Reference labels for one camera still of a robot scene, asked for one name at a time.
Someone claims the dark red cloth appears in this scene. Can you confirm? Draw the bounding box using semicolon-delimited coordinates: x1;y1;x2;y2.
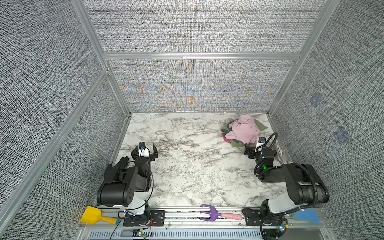
222;135;231;143

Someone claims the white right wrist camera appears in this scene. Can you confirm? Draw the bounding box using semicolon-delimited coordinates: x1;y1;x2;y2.
255;137;267;153

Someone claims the blue plastic piece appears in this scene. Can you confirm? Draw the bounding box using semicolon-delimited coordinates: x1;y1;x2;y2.
293;209;320;224

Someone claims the purple pink toy rake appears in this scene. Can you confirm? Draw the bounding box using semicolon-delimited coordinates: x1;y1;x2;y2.
199;205;243;222

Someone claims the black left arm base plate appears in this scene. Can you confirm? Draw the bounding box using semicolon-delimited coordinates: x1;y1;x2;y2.
123;209;165;228

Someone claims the black glove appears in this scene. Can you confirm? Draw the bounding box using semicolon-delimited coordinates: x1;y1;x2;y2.
104;157;130;183

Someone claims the olive green cloth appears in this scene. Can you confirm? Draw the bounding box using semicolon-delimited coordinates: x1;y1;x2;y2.
222;119;268;148

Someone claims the yellow toy shovel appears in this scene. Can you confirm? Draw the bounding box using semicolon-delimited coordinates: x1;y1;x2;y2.
80;206;120;226

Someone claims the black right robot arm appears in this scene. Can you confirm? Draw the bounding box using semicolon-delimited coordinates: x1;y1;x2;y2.
242;146;330;240

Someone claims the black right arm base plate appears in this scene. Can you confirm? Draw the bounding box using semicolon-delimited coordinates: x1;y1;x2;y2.
242;207;288;232

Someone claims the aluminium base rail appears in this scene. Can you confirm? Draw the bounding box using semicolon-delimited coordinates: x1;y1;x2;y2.
75;207;337;240

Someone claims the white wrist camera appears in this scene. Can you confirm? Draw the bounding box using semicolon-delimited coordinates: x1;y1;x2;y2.
255;137;267;153
138;142;150;157

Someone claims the light pink cloth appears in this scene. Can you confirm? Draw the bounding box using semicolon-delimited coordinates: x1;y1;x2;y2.
225;115;261;144

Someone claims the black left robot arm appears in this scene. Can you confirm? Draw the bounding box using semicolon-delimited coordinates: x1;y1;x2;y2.
97;142;159;227

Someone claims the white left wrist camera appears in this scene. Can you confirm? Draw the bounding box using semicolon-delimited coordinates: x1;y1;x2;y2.
138;142;150;157

